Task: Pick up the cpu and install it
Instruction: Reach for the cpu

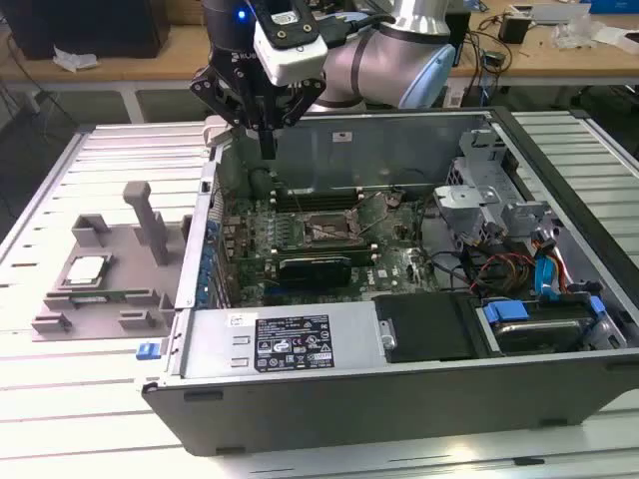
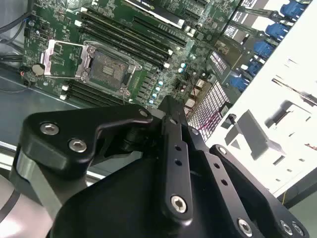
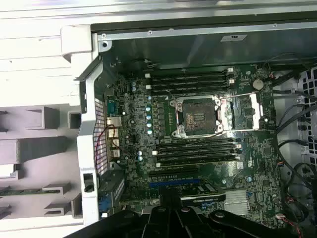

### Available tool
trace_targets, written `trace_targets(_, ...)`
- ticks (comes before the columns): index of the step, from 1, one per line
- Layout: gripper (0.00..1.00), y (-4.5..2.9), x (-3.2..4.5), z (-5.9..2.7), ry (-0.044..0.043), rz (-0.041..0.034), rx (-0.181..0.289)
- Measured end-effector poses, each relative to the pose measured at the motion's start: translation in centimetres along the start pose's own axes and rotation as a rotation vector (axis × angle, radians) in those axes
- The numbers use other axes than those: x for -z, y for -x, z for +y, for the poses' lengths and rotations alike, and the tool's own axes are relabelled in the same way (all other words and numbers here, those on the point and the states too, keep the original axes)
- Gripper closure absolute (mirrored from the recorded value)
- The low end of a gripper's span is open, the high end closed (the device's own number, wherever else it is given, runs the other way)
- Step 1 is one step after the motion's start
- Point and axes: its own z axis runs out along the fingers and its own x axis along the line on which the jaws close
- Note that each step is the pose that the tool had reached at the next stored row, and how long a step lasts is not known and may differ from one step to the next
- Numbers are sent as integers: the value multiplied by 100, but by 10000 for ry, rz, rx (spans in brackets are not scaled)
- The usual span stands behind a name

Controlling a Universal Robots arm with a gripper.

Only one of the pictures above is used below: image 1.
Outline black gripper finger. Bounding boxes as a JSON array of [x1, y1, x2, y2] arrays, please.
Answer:
[[268, 79, 326, 160], [189, 65, 270, 160]]

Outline metal socket cover frame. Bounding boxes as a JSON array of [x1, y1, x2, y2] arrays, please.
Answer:
[[346, 196, 385, 239]]

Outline silver CPU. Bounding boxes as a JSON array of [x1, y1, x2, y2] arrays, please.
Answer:
[[64, 254, 112, 289]]

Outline CPU socket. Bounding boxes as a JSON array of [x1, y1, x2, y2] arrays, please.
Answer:
[[298, 212, 358, 245]]

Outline RAM slot with white clips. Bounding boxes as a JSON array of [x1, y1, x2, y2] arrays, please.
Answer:
[[271, 187, 363, 195], [271, 197, 363, 205], [273, 245, 378, 252]]

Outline crumpled white paper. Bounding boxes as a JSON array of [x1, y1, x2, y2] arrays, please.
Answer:
[[52, 44, 101, 74]]

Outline tall black box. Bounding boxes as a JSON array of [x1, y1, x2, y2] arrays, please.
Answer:
[[448, 9, 473, 69]]

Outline black graphics card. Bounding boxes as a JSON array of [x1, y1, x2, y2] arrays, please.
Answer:
[[277, 254, 353, 289]]

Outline green motherboard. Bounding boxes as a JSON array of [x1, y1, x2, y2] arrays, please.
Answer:
[[219, 189, 430, 308]]

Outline grey parts rack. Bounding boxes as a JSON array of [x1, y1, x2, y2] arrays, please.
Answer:
[[30, 180, 194, 343]]

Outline small black box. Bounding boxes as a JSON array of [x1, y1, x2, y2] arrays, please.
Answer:
[[498, 14, 529, 45]]

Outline green RAM stick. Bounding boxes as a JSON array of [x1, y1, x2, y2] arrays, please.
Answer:
[[69, 293, 126, 304]]

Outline wooden desk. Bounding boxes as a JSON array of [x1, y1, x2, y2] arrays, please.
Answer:
[[0, 0, 639, 96]]

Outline silver power supply unit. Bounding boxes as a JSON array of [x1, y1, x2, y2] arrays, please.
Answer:
[[178, 300, 400, 379]]

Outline black drive bay cover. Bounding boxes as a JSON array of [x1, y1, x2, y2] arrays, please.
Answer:
[[372, 292, 480, 364]]

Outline grey flat box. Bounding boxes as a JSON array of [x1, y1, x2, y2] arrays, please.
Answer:
[[528, 2, 595, 26]]

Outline clear plastic bags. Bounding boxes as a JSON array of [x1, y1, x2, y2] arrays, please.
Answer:
[[551, 14, 600, 51]]

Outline blue disk carrier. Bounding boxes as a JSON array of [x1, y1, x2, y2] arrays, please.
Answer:
[[482, 295, 607, 350]]

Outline open black PC case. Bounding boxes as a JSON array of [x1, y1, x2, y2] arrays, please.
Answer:
[[134, 105, 639, 458]]

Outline white flat box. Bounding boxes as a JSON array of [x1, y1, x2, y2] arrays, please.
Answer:
[[593, 27, 639, 54]]

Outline blue box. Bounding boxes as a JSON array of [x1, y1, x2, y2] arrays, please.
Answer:
[[588, 0, 639, 15]]

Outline silver hard disk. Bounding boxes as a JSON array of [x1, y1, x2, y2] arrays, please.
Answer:
[[493, 321, 585, 356]]

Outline grey case handle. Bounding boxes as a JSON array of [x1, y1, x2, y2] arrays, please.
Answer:
[[202, 114, 236, 149]]

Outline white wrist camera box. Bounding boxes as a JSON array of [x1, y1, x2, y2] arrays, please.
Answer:
[[252, 0, 329, 87]]

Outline black camera cable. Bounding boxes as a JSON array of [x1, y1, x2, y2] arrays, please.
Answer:
[[317, 12, 398, 49]]

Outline thick black cable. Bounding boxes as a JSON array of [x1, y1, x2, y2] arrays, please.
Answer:
[[416, 197, 430, 255]]

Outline red wire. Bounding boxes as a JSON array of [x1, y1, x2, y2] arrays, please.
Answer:
[[486, 251, 533, 266]]

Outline yellow wire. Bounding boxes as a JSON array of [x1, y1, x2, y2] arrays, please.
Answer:
[[513, 261, 534, 291]]

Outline blue flat data wire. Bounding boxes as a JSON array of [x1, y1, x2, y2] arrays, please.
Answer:
[[532, 227, 566, 300]]

